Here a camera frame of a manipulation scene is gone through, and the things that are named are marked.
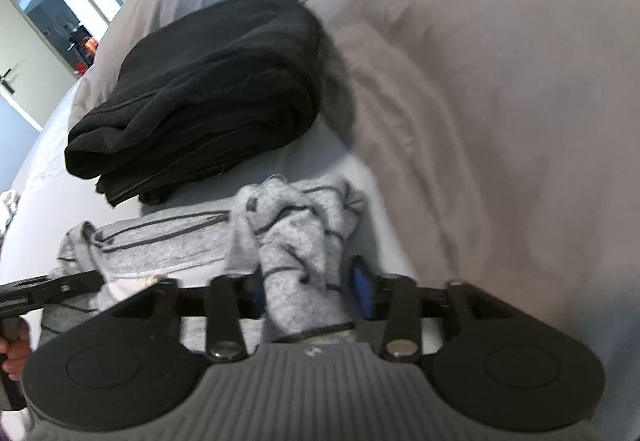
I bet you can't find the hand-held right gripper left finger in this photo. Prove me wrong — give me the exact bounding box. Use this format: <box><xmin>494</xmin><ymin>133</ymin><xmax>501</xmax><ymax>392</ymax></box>
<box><xmin>113</xmin><ymin>273</ymin><xmax>268</xmax><ymax>363</ymax></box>

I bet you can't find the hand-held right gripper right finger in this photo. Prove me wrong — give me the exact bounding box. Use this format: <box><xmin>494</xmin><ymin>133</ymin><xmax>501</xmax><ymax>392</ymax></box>
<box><xmin>350</xmin><ymin>256</ymin><xmax>502</xmax><ymax>363</ymax></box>

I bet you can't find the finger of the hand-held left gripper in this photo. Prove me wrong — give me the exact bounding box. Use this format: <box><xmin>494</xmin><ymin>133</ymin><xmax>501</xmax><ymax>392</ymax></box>
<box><xmin>0</xmin><ymin>270</ymin><xmax>105</xmax><ymax>317</ymax></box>

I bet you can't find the grey striped bow-print garment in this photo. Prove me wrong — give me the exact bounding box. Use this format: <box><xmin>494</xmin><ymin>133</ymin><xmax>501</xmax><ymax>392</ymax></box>
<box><xmin>37</xmin><ymin>174</ymin><xmax>369</xmax><ymax>347</ymax></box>

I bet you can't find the person's left hand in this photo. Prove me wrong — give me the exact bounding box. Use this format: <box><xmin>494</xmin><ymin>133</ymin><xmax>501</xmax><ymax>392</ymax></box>
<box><xmin>0</xmin><ymin>328</ymin><xmax>32</xmax><ymax>382</ymax></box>

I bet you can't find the grey bed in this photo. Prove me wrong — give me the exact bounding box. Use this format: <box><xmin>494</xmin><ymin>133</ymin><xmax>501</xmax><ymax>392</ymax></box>
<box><xmin>0</xmin><ymin>0</ymin><xmax>640</xmax><ymax>441</ymax></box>

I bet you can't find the black folded garment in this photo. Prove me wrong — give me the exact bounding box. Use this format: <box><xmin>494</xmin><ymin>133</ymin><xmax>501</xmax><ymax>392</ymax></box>
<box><xmin>64</xmin><ymin>0</ymin><xmax>324</xmax><ymax>208</ymax></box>

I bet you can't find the open doorway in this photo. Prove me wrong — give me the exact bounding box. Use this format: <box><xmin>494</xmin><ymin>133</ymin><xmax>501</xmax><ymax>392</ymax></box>
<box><xmin>0</xmin><ymin>0</ymin><xmax>127</xmax><ymax>132</ymax></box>

